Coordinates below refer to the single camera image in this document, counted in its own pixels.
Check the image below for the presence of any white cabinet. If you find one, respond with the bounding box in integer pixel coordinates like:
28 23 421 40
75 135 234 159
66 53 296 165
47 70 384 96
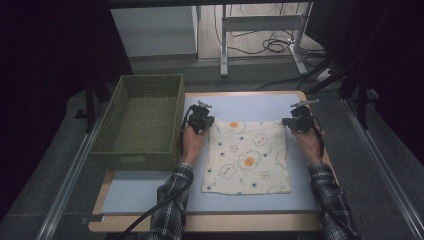
109 5 198 58

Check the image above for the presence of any cream egg print cloth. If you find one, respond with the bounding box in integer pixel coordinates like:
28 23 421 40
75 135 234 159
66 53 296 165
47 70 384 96
201 118 292 196

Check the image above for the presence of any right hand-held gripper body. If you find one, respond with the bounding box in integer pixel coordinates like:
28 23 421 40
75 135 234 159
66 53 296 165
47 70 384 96
289 98 321 134

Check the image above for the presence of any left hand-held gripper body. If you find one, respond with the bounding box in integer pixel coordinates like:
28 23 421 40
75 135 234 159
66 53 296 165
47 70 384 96
185 100 215 135

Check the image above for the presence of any dark curtain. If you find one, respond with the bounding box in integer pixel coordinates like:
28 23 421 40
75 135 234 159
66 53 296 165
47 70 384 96
0 0 134 221
304 0 424 164

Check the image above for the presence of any aluminium floor rail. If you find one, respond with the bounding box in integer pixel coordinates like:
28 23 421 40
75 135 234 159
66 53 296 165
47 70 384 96
34 109 105 240
341 99 424 239

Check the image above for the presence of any black stand leg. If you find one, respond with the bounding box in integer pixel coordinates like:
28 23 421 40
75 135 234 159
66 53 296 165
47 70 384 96
74 76 97 134

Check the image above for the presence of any person's left hand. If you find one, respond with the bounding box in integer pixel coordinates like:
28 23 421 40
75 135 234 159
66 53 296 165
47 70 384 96
180 125 208 165

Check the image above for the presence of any tangle of black floor cables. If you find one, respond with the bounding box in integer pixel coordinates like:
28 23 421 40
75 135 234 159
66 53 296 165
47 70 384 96
213 3 327 57

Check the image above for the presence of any white metal desk frame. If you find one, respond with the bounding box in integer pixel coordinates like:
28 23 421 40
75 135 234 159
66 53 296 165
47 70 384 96
219 2 314 78

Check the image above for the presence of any person's right hand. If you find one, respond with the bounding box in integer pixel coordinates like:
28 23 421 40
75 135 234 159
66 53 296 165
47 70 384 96
291 126 325 165

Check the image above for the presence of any light blue table mat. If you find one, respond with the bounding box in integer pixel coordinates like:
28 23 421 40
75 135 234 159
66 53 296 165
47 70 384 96
100 93 338 214

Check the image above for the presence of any green woven basket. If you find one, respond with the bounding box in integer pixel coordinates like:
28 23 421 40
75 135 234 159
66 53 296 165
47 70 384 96
89 73 186 172

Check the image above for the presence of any white power strip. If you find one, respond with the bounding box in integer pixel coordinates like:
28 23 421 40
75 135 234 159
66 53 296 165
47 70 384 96
314 68 334 83

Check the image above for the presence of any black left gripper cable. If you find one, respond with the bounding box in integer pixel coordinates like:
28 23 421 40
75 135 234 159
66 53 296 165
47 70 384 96
114 105 195 240

